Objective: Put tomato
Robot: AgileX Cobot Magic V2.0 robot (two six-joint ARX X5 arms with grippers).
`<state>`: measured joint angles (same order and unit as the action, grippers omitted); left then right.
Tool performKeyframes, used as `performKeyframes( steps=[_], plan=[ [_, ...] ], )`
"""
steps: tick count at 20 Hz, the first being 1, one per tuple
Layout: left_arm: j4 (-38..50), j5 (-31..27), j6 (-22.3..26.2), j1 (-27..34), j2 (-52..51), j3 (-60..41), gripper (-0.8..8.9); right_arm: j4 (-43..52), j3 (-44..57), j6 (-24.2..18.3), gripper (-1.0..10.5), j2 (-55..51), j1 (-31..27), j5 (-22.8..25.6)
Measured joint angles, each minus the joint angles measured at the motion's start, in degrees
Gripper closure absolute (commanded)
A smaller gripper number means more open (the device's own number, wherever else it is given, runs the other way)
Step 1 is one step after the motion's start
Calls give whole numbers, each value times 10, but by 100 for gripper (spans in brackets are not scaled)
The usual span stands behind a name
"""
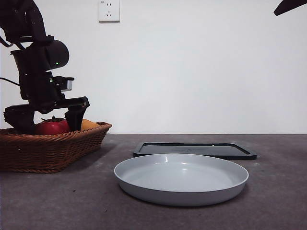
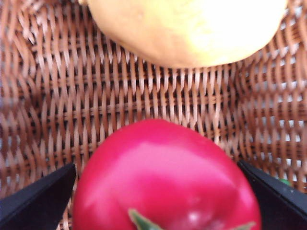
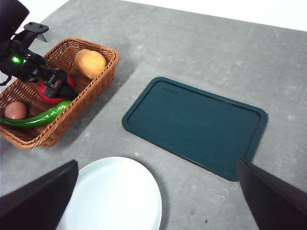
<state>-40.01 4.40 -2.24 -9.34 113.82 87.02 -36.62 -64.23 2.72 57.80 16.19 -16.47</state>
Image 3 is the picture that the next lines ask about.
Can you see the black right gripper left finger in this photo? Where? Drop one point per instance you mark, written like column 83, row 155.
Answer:
column 33, row 206

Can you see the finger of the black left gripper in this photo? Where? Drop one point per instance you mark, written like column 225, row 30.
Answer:
column 62, row 88

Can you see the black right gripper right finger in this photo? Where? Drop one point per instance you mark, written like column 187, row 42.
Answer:
column 278, row 206

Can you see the red tomato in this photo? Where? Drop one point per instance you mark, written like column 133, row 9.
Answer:
column 48, row 99

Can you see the brown wicker basket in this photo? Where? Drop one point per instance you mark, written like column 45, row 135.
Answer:
column 100, row 86

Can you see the green pepper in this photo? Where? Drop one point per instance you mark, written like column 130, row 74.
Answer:
column 36, row 121

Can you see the brown egg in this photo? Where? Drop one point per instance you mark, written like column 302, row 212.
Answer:
column 15, row 110

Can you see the pale grey round plate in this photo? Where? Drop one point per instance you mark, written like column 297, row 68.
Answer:
column 115, row 196

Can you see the dark green rectangular tray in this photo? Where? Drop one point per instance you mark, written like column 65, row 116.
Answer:
column 192, row 124

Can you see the pale grey left wrist camera box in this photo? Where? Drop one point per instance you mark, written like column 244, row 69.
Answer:
column 44, row 37

